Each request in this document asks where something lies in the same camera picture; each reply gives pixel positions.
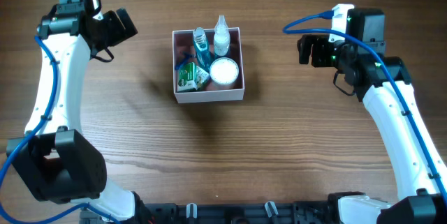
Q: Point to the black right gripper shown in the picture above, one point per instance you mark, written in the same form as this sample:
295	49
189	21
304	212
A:
306	50

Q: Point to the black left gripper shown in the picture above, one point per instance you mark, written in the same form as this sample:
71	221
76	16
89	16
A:
123	24

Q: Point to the blue disposable razor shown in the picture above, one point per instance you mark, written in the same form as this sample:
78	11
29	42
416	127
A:
185	60

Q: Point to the blue mouthwash bottle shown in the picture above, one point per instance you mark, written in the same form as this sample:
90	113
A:
202	48

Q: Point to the green white soap box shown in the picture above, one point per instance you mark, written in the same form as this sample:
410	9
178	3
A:
187	78

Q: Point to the cotton swab round container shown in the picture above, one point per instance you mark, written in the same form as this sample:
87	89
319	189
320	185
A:
224	71

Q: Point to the dark blue clear-cap bottle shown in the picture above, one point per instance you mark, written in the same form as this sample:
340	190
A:
221	38

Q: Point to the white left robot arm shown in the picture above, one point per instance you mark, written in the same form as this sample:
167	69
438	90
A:
54	160

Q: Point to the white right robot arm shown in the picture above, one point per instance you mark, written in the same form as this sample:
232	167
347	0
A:
384	87

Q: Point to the white box pink interior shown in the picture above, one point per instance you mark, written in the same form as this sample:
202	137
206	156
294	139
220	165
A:
182	41

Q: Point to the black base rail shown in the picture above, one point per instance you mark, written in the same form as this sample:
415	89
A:
269	212

